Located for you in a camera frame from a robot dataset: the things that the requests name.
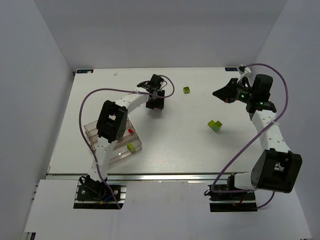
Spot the green and teal lego stack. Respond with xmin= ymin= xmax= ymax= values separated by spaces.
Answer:
xmin=207 ymin=120 xmax=223 ymax=133

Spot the lime green curved lego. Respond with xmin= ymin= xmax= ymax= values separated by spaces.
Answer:
xmin=126 ymin=143 xmax=136 ymax=153

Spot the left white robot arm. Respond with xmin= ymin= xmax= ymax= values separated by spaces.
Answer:
xmin=88 ymin=74 xmax=165 ymax=182

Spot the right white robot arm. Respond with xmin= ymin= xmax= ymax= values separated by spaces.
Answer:
xmin=212 ymin=74 xmax=303 ymax=194

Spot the right blue table label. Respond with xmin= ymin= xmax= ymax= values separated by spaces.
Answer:
xmin=224 ymin=67 xmax=238 ymax=72

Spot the blue table label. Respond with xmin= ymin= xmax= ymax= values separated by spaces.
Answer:
xmin=224 ymin=67 xmax=238 ymax=72
xmin=76 ymin=69 xmax=94 ymax=74

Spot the small green lego cube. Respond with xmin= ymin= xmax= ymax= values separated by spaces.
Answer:
xmin=183 ymin=86 xmax=190 ymax=94

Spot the clear three-compartment container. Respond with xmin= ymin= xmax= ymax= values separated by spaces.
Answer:
xmin=84 ymin=118 xmax=142 ymax=165

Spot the left blue table label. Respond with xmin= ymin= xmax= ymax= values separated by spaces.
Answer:
xmin=76 ymin=69 xmax=94 ymax=74

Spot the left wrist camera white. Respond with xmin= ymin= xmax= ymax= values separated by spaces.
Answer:
xmin=155 ymin=80 xmax=168 ymax=92

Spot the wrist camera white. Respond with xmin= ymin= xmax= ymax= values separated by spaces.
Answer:
xmin=155 ymin=80 xmax=168 ymax=92
xmin=237 ymin=64 xmax=252 ymax=81

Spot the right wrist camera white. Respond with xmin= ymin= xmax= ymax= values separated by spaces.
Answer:
xmin=237 ymin=64 xmax=252 ymax=81

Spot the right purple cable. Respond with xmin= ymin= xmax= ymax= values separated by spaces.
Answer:
xmin=210 ymin=62 xmax=291 ymax=210

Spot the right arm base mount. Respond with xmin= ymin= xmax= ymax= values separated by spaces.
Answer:
xmin=204 ymin=173 xmax=258 ymax=213

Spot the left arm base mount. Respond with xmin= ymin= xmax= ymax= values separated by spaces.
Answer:
xmin=73 ymin=175 xmax=127 ymax=210

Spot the aluminium table rail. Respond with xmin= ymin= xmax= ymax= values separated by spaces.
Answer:
xmin=45 ymin=173 xmax=231 ymax=182

